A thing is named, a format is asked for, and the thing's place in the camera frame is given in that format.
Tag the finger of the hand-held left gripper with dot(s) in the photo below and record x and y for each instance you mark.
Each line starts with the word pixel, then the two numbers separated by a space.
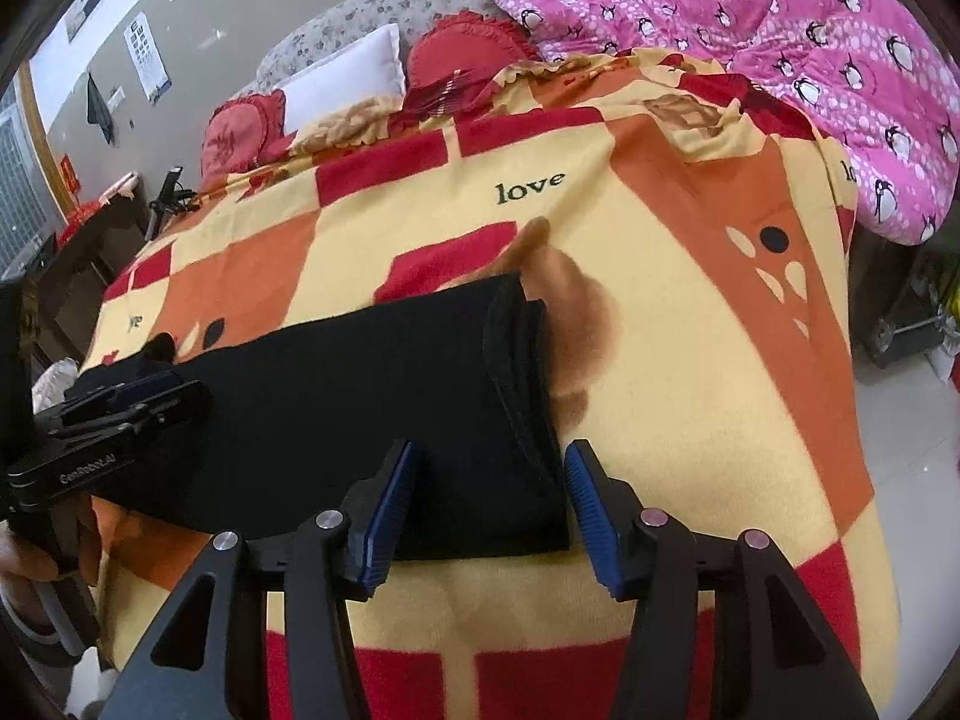
pixel 161 403
pixel 142 388

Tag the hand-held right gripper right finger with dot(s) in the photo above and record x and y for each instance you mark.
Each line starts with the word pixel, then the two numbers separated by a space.
pixel 587 499

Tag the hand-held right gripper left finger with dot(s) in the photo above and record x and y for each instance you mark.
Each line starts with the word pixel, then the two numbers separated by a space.
pixel 391 491

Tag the black pants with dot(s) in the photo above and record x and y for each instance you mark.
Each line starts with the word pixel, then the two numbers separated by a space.
pixel 360 405

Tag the person's left hand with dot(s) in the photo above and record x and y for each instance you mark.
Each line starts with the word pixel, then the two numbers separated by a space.
pixel 30 555

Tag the yellow red checkered blanket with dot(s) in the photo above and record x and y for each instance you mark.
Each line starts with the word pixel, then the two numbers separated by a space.
pixel 675 405

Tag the wooden bedside cabinet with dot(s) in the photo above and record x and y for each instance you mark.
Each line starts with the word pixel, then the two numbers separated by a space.
pixel 82 255

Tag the black tripod stand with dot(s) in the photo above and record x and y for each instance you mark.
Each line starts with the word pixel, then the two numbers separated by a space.
pixel 169 199

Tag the window with grille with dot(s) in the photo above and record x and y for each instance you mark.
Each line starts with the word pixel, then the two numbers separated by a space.
pixel 19 187

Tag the red ruffled round cushion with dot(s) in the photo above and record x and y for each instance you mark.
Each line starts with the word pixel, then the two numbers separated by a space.
pixel 465 64
pixel 240 135

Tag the dark hanging cloth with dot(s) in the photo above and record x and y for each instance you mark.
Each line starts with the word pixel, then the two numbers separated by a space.
pixel 100 109

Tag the white pillow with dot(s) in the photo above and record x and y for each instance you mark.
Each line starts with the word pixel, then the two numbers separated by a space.
pixel 346 79

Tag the grey floral headboard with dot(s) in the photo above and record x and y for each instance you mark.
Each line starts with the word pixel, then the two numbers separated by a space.
pixel 360 22

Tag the pink penguin print quilt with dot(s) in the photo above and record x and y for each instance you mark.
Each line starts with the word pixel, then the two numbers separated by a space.
pixel 787 52

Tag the wall calendar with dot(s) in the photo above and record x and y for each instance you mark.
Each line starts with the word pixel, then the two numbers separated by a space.
pixel 146 56

